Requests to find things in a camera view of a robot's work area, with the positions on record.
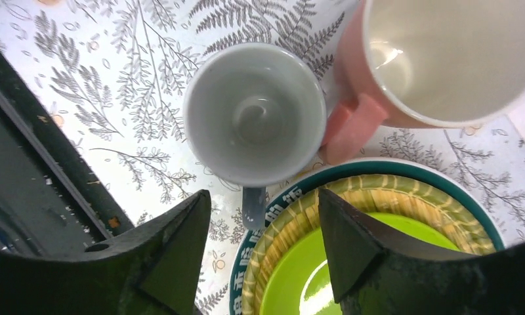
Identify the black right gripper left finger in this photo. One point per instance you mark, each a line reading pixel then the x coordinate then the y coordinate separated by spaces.
pixel 151 269

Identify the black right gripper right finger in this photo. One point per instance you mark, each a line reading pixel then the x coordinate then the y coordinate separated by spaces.
pixel 376 269

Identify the lime green plate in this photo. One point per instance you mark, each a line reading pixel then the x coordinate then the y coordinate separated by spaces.
pixel 300 283

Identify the woven bamboo tray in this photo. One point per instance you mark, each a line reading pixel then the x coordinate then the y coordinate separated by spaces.
pixel 369 193

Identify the white plate green red rim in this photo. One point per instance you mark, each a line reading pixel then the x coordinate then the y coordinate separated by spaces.
pixel 364 166

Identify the grey dotted mug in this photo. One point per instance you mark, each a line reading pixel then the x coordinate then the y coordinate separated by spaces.
pixel 255 115

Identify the pink ceramic mug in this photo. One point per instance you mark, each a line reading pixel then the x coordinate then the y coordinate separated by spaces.
pixel 424 64

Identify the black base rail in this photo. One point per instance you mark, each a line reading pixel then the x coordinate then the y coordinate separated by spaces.
pixel 51 202

